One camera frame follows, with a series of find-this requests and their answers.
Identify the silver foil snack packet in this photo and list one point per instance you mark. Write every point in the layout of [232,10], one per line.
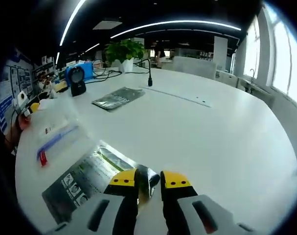
[119,98]

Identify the straight ceiling light strip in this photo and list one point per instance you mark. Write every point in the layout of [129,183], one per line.
[175,22]

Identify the short ceiling light strip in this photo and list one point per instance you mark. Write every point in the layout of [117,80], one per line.
[57,58]
[93,47]

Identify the ceiling air conditioner panel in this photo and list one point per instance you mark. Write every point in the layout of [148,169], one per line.
[107,25]

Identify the person's left hand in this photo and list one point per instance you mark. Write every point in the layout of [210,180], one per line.
[24,122]

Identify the white low cabinet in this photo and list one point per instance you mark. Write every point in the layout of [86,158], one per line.
[226,77]

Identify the wall shelf with boxes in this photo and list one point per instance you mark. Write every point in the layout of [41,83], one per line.
[44,66]

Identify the person's dark clothing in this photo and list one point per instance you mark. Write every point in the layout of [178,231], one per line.
[6,183]

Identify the steel sink with faucet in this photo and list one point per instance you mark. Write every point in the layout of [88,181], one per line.
[256,85]

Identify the white partition screen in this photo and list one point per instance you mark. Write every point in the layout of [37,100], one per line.
[194,67]

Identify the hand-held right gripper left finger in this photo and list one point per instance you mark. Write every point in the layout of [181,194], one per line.
[126,215]

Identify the potted green plant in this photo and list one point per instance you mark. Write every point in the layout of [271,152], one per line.
[123,51]

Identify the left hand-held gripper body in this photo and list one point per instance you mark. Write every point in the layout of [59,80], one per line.
[21,102]

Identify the long curved ceiling light strip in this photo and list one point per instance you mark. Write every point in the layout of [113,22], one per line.
[69,22]

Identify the green box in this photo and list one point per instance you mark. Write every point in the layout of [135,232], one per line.
[62,75]

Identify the blue plastic bin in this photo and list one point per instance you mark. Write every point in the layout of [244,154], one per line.
[88,71]

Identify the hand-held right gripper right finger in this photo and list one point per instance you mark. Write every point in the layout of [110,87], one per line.
[172,213]

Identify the distant display shelf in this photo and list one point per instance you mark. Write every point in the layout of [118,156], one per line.
[204,55]

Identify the blue white wall poster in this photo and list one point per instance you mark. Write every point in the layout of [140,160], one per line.
[6,98]

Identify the black barcode scanner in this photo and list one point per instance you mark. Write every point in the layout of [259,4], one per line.
[77,89]

